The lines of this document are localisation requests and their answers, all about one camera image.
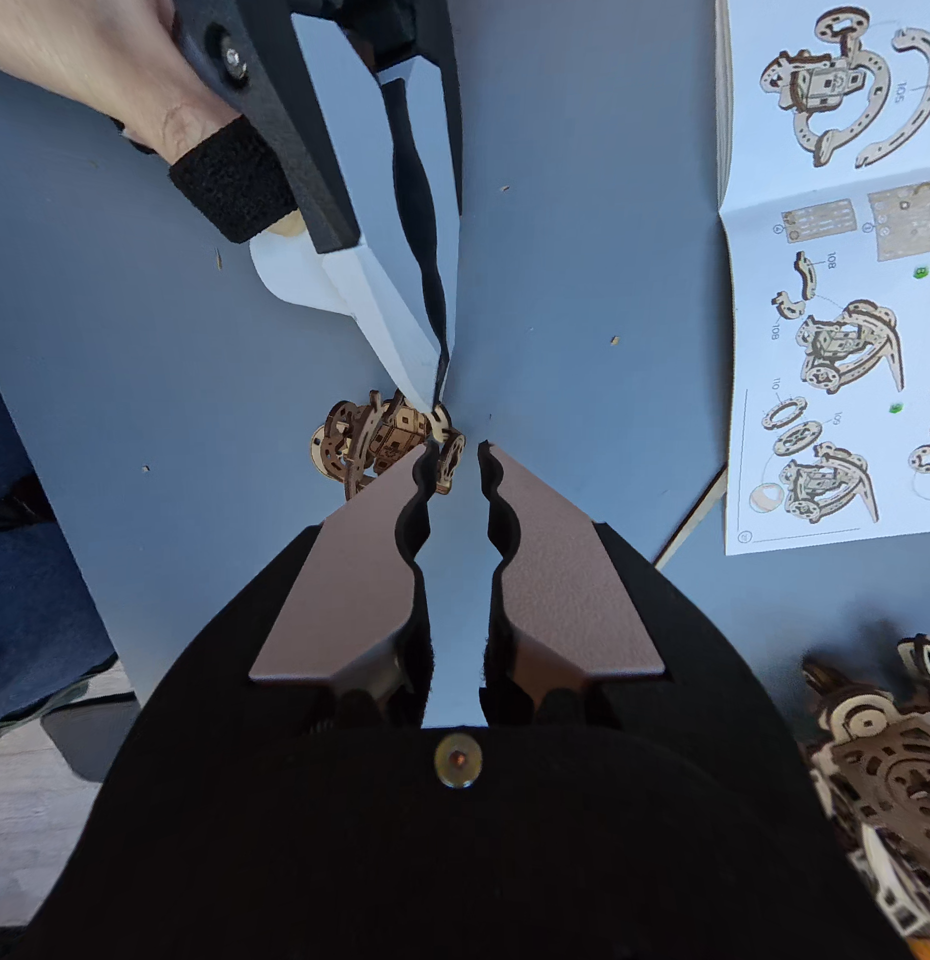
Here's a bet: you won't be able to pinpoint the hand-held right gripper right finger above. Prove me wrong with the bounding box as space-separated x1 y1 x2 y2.
476 439 669 711

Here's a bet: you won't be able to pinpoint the person's left hand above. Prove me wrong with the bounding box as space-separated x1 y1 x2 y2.
0 0 240 168

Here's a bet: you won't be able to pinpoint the person's blue trousers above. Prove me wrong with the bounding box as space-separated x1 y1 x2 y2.
0 360 120 744

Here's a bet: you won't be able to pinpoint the large wooden mechanical model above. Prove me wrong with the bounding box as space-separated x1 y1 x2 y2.
798 633 930 939

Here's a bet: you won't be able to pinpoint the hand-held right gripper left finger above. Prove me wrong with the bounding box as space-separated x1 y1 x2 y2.
247 441 442 706

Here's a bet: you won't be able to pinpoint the small wooden model assembly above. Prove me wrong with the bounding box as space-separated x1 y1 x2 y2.
309 390 468 502

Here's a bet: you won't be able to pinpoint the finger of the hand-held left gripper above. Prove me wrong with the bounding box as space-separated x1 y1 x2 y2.
376 66 465 408
292 15 450 414

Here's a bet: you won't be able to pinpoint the white instruction booklet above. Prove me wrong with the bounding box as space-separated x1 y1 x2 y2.
716 0 930 556

